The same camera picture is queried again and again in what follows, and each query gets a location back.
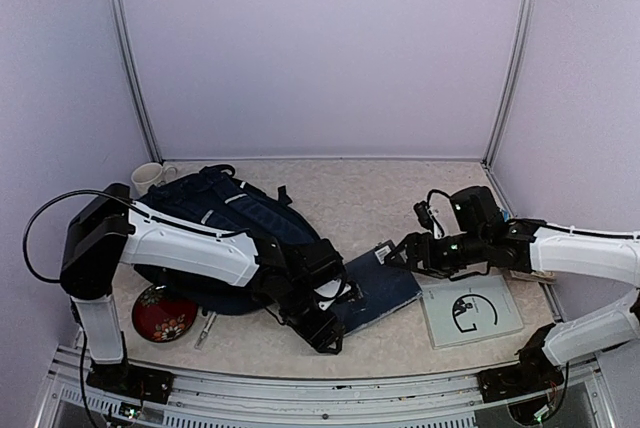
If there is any red floral plate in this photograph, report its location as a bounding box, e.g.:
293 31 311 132
131 286 199 343

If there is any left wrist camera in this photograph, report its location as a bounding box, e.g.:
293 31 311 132
314 279 362 313

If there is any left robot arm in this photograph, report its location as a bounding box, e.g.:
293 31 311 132
59 183 347 404

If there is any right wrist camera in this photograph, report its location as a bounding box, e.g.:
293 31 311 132
413 200 445 239

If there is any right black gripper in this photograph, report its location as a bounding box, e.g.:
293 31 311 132
383 231 487 281

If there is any dark blue book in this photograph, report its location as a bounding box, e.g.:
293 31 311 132
329 240 422 336

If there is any left aluminium frame post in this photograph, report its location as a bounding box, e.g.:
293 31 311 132
109 0 164 163

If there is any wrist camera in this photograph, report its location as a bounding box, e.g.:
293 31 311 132
413 200 445 239
314 279 362 313

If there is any navy blue student backpack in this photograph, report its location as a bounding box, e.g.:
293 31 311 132
133 164 320 316

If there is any clear plastic syringe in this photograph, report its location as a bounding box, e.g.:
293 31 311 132
194 312 217 350

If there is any aluminium frame post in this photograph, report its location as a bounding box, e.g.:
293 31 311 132
480 0 543 169
109 0 164 163

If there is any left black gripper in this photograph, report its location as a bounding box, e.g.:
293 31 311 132
278 280 348 355

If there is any right aluminium frame post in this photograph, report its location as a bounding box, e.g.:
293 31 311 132
480 0 543 169

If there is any grey white book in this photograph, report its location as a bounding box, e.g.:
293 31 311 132
421 275 524 349

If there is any colourful comic booklet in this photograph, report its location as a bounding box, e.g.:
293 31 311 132
509 270 556 285

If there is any front aluminium rail base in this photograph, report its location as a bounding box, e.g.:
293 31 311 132
27 346 618 427

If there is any white patterned ceramic cup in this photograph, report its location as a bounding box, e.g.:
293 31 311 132
131 162 178 196

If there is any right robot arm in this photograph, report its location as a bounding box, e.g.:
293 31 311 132
385 186 639 403

